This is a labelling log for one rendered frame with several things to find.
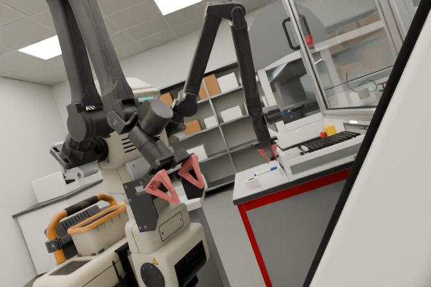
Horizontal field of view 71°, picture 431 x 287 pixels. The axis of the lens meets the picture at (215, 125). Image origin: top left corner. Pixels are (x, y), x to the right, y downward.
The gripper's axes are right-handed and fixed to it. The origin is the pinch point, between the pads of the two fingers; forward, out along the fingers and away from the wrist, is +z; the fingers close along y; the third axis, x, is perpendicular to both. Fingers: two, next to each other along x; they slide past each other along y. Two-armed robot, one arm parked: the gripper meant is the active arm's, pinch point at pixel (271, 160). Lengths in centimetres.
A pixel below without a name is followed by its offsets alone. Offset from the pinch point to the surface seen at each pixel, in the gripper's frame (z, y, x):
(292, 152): 2.3, 10.9, 14.2
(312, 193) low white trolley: 23.1, 13.3, 13.8
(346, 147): 2.3, 27.3, -10.2
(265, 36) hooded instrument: -66, 27, 83
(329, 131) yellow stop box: 1.2, 34.3, 32.0
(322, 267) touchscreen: -13, -4, -109
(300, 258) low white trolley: 50, -2, 14
